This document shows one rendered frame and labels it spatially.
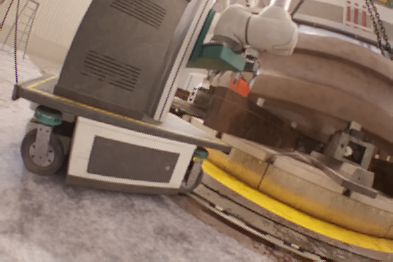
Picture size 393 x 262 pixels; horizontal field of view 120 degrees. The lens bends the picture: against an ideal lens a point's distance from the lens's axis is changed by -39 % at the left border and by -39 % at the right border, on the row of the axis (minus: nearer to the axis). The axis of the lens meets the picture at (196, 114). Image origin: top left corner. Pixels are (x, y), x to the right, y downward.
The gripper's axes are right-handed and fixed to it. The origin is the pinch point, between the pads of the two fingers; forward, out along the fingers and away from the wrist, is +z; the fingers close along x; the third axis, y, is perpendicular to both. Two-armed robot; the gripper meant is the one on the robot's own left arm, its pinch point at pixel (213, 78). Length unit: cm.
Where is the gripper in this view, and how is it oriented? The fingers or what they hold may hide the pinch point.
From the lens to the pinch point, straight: 136.7
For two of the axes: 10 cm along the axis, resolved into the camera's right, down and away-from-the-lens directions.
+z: -3.5, 9.3, 0.4
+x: -5.5, -2.4, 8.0
